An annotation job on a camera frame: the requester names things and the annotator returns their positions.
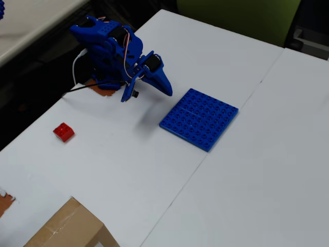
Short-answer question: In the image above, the white red servo wire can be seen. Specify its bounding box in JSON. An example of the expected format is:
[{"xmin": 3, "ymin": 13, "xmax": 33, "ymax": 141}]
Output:
[{"xmin": 120, "ymin": 28, "xmax": 131, "ymax": 87}]

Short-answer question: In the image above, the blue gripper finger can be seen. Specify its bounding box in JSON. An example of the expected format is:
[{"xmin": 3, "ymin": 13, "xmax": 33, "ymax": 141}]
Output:
[
  {"xmin": 150, "ymin": 63, "xmax": 173, "ymax": 96},
  {"xmin": 141, "ymin": 74, "xmax": 169, "ymax": 96}
]

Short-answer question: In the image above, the white power cable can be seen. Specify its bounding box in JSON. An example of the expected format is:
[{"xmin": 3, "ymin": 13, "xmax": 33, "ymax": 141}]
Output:
[{"xmin": 72, "ymin": 50, "xmax": 88, "ymax": 85}]

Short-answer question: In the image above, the green chair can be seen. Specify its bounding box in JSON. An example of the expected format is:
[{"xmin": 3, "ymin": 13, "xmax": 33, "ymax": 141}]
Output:
[{"xmin": 176, "ymin": 0, "xmax": 302, "ymax": 48}]

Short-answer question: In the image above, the black camera cable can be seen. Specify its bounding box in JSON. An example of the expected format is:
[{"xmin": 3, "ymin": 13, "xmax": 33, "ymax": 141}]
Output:
[{"xmin": 63, "ymin": 81, "xmax": 126, "ymax": 97}]

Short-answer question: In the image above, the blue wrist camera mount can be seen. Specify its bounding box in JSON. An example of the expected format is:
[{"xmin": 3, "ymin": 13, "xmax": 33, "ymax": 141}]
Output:
[{"xmin": 120, "ymin": 76, "xmax": 139, "ymax": 103}]

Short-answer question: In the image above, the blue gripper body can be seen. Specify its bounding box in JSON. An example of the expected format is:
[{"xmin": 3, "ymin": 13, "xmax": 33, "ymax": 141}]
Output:
[{"xmin": 137, "ymin": 50, "xmax": 164, "ymax": 78}]

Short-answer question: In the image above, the dark background furniture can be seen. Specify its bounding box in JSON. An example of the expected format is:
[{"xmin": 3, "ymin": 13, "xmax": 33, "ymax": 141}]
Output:
[{"xmin": 285, "ymin": 0, "xmax": 329, "ymax": 61}]

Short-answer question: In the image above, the white foam board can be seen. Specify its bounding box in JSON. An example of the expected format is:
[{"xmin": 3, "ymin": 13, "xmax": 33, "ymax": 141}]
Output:
[
  {"xmin": 141, "ymin": 47, "xmax": 329, "ymax": 247},
  {"xmin": 0, "ymin": 9, "xmax": 285, "ymax": 247}
]

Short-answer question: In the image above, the red 2x2 toy block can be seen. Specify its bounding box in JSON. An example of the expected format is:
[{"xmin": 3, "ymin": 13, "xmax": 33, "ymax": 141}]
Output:
[{"xmin": 52, "ymin": 122, "xmax": 75, "ymax": 143}]

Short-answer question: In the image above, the brown cardboard box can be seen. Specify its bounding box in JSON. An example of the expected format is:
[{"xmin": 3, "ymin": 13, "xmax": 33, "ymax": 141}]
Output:
[{"xmin": 23, "ymin": 197, "xmax": 120, "ymax": 247}]

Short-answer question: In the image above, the blue 8x8 studded baseplate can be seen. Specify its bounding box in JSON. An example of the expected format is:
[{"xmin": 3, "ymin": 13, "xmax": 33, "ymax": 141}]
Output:
[{"xmin": 158, "ymin": 87, "xmax": 239, "ymax": 153}]

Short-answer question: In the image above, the beige side table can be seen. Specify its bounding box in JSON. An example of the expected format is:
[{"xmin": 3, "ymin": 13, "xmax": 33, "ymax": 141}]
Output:
[{"xmin": 0, "ymin": 0, "xmax": 90, "ymax": 67}]

